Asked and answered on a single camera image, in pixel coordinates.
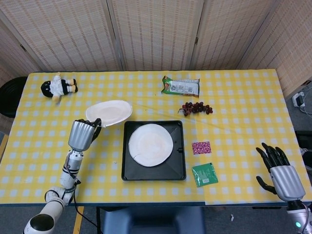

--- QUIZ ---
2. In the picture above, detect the white power adapter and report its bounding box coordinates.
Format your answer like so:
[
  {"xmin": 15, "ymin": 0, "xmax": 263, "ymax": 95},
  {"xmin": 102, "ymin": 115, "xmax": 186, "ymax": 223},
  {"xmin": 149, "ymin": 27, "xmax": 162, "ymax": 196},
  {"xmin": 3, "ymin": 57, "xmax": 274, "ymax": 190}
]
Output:
[{"xmin": 292, "ymin": 92, "xmax": 306, "ymax": 108}]

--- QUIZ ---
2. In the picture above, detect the green white snack packet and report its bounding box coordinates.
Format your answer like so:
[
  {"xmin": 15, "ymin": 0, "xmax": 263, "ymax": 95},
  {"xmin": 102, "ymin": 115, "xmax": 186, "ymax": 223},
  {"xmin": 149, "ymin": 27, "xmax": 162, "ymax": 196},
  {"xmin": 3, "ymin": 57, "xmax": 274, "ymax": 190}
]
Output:
[{"xmin": 160, "ymin": 75, "xmax": 200, "ymax": 98}]

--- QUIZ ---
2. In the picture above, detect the bunch of red grapes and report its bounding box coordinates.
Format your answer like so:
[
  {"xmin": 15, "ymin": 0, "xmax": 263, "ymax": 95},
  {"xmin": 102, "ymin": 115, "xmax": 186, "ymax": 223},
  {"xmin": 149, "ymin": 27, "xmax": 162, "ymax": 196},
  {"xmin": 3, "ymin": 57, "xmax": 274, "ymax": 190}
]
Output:
[{"xmin": 177, "ymin": 101, "xmax": 214, "ymax": 117}]

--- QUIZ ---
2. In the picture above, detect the black cable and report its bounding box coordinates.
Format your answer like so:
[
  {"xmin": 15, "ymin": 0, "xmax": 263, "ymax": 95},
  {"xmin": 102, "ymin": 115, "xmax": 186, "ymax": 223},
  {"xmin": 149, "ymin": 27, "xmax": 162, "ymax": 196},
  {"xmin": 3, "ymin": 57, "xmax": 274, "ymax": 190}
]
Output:
[{"xmin": 72, "ymin": 185, "xmax": 100, "ymax": 234}]

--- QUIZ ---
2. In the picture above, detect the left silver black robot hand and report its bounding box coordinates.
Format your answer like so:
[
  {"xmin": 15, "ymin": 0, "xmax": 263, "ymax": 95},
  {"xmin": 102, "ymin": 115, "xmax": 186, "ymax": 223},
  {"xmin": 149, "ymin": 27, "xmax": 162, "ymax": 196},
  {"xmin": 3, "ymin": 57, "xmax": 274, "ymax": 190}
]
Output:
[{"xmin": 67, "ymin": 117, "xmax": 102, "ymax": 152}]

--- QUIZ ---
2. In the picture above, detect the black round stool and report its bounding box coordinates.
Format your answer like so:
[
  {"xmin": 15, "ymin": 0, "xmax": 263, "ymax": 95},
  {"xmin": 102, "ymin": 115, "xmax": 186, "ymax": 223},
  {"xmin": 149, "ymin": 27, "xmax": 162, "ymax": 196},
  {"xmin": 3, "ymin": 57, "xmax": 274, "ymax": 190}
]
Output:
[{"xmin": 0, "ymin": 77, "xmax": 28, "ymax": 118}]

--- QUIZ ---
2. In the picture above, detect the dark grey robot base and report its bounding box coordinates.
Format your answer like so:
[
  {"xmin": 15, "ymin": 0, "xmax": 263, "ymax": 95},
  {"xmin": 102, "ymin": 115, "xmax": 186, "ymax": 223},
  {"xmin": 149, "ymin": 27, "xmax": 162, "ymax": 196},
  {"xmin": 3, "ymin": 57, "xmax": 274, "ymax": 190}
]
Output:
[{"xmin": 100, "ymin": 206, "xmax": 206, "ymax": 234}]

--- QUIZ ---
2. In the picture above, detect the green foil sachet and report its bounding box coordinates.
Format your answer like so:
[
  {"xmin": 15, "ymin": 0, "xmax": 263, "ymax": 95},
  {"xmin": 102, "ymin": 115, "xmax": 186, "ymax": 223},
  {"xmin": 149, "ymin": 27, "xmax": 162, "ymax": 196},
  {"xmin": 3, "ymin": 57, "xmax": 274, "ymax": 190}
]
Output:
[{"xmin": 191, "ymin": 162, "xmax": 219, "ymax": 188}]

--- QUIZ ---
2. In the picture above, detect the cracked white paper plate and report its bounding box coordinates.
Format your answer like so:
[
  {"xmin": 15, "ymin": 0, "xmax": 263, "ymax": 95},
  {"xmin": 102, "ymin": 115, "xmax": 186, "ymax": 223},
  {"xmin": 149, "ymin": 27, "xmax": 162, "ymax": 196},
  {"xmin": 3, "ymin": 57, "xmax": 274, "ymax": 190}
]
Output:
[{"xmin": 128, "ymin": 123, "xmax": 174, "ymax": 168}]

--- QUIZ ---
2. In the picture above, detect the woven folding screen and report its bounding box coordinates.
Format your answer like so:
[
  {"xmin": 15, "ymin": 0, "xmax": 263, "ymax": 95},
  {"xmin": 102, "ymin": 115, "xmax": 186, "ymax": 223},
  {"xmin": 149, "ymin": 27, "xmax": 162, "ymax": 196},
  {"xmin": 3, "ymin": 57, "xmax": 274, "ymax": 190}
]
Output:
[{"xmin": 0, "ymin": 0, "xmax": 312, "ymax": 134}]

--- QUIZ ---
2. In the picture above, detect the yellow white checked tablecloth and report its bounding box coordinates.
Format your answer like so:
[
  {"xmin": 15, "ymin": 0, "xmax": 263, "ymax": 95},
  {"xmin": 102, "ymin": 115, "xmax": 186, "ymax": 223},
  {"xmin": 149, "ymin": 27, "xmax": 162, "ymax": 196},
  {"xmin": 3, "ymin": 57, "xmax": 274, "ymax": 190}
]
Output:
[{"xmin": 0, "ymin": 69, "xmax": 312, "ymax": 206}]

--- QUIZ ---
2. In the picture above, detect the black white plush toy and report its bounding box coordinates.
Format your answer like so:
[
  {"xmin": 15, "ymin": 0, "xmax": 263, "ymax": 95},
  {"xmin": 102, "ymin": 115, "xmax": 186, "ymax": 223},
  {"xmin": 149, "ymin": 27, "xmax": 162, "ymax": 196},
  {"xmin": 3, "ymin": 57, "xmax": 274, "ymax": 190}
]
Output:
[{"xmin": 40, "ymin": 72, "xmax": 78, "ymax": 103}]

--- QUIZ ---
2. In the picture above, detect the black square plastic tray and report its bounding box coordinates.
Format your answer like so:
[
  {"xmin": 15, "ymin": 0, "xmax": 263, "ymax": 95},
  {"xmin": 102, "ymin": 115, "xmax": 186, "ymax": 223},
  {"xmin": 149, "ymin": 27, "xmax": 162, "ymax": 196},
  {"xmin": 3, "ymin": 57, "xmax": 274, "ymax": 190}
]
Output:
[{"xmin": 121, "ymin": 120, "xmax": 187, "ymax": 181}]

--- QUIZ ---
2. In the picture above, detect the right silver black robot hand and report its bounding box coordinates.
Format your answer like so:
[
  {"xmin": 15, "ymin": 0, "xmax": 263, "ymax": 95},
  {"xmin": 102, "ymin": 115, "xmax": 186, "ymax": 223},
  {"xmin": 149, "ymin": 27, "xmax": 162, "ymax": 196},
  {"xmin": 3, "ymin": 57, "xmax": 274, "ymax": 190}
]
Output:
[{"xmin": 255, "ymin": 142, "xmax": 307, "ymax": 202}]

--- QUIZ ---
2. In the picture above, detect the purple patterned square sachet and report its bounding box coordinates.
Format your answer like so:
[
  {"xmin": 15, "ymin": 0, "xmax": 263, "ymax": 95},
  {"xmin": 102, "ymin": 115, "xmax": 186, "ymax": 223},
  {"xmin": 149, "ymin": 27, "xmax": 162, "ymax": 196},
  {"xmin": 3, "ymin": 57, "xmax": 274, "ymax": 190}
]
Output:
[{"xmin": 192, "ymin": 140, "xmax": 212, "ymax": 155}]

